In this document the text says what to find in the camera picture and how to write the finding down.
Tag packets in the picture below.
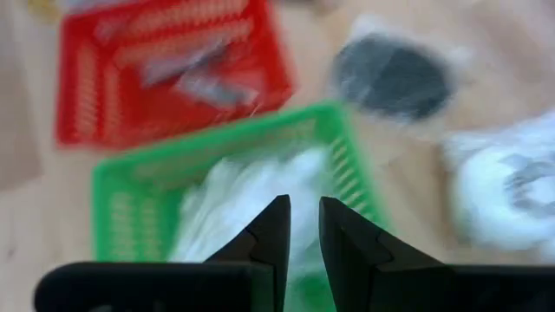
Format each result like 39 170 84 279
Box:
136 41 233 88

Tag bagged silver metal tool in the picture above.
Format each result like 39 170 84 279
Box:
175 71 265 112

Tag white vanity pack bag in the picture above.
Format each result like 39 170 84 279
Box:
441 107 555 263
167 146 336 283

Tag black mesh item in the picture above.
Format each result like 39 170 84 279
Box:
328 30 459 125

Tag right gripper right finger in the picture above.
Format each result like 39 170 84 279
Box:
318 196 450 312

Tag red plastic basket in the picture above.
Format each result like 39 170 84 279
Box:
54 0 299 152

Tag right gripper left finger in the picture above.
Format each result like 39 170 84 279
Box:
202 194 292 312

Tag green plastic basket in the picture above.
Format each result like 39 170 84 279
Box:
89 101 394 312

